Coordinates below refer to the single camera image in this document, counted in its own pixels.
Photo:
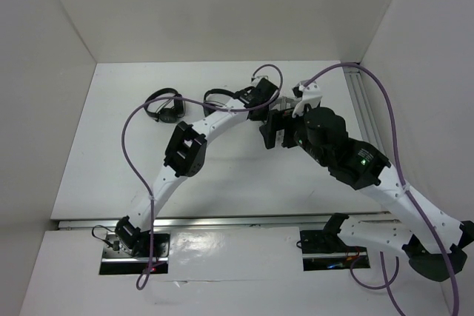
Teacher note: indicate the aluminium front rail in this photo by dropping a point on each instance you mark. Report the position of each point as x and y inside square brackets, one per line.
[207, 222]

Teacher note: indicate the black headphones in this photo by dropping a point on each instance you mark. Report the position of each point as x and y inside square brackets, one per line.
[215, 98]
[170, 111]

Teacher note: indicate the grey white headphones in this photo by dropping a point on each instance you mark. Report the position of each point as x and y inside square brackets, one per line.
[286, 105]

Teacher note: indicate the aluminium side rail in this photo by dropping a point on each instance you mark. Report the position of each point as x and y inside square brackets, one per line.
[363, 112]

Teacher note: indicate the left black headphones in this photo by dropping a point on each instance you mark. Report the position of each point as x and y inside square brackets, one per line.
[170, 111]

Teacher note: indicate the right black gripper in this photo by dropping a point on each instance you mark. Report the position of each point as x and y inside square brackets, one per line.
[278, 120]

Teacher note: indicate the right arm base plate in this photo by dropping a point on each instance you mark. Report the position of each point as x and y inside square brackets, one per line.
[321, 252]

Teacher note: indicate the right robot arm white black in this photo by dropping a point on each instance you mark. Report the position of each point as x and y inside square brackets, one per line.
[430, 240]

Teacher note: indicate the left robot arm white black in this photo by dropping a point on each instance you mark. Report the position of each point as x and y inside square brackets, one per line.
[185, 153]

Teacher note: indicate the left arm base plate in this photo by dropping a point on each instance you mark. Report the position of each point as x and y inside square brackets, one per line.
[117, 259]

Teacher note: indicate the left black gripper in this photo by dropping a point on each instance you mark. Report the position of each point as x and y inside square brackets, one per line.
[261, 116]

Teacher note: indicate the right black headphones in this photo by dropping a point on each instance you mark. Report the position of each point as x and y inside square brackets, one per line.
[215, 98]

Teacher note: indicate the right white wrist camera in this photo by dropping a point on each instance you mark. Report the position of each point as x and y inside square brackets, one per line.
[308, 96]

